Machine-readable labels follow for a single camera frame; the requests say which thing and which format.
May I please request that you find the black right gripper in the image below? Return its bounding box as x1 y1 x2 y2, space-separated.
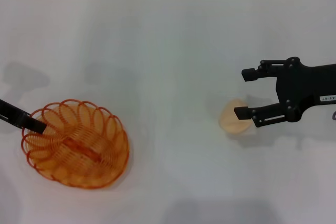
233 56 336 129

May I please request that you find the pale steamed bun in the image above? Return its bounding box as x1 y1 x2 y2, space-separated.
218 98 253 134

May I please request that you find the orange plastic wire basket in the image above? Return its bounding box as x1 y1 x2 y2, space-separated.
20 99 131 190

